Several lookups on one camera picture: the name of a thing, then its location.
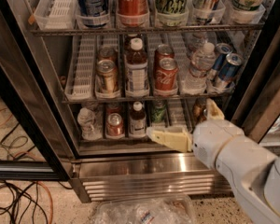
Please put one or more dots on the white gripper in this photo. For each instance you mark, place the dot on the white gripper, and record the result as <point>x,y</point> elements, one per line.
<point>214,142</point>

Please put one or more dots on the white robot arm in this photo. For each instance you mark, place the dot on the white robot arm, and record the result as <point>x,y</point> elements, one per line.
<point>252,171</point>

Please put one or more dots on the rear gold can bottom shelf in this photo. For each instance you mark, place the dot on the rear gold can bottom shelf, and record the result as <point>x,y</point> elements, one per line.
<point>199,110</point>

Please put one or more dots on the green can bottom shelf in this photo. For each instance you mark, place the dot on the green can bottom shelf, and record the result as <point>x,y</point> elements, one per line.
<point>158,111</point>

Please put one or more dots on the steel fridge base grille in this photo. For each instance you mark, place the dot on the steel fridge base grille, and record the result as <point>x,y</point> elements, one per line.
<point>135,176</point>

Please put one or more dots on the front red cola can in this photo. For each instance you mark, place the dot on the front red cola can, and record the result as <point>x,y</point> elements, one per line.
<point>165,74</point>

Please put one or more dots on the tea bottle bottom shelf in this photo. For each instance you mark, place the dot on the tea bottle bottom shelf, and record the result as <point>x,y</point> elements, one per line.
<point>138,120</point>

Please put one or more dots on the front blue energy can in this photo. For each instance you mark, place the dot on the front blue energy can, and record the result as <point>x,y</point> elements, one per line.
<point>228,71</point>

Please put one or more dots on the blue energy can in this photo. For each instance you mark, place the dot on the blue energy can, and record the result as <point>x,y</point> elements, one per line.
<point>221,51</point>
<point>228,71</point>

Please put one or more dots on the rear blue energy can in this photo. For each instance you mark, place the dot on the rear blue energy can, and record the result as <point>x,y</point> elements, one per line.
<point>221,51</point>

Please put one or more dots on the red can bottom shelf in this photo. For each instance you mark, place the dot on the red can bottom shelf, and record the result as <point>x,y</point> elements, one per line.
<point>114,125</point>

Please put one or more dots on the rear red cola can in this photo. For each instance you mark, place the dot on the rear red cola can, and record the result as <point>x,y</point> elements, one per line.
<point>163,51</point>

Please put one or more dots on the rear water bottle middle shelf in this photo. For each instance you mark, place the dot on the rear water bottle middle shelf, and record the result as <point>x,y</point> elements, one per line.
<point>196,41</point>

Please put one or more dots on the front orange can middle shelf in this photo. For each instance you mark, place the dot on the front orange can middle shelf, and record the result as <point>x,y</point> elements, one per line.
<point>107,73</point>

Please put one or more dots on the orange can shelf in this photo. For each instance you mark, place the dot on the orange can shelf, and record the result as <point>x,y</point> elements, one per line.
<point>107,53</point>
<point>107,73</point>

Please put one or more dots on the crumpled water bottle bottom shelf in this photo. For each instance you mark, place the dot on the crumpled water bottle bottom shelf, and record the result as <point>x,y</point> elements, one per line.
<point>90,124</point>

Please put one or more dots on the rear orange can middle shelf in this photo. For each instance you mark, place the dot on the rear orange can middle shelf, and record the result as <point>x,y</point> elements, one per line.
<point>107,53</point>

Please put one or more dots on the empty white tray middle shelf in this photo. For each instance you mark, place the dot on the empty white tray middle shelf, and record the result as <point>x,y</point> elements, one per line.
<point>79,84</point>

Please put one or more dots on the empty white tray shelf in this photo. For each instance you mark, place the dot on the empty white tray shelf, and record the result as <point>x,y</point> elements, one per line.
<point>56,14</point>
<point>79,84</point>

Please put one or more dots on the red cola can top shelf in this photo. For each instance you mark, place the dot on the red cola can top shelf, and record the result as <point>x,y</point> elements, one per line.
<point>132,13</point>

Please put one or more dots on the white green can top shelf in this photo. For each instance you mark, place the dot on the white green can top shelf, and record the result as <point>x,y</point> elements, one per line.
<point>245,10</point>

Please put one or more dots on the dark blue can top shelf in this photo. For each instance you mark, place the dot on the dark blue can top shelf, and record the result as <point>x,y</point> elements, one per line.
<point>94,13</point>

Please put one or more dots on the open fridge door left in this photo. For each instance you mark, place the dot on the open fridge door left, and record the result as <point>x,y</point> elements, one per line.
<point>31,89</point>

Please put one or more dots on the empty white tray top shelf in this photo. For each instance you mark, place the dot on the empty white tray top shelf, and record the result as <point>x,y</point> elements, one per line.
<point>56,14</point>

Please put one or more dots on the front clear water bottle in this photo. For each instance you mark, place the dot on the front clear water bottle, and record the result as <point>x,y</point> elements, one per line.
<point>200,64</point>

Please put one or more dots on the front brown tea bottle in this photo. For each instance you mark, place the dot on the front brown tea bottle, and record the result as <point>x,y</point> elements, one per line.
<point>136,66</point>

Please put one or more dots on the clear plastic bin on floor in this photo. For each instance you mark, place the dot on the clear plastic bin on floor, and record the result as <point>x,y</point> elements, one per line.
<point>165,209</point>

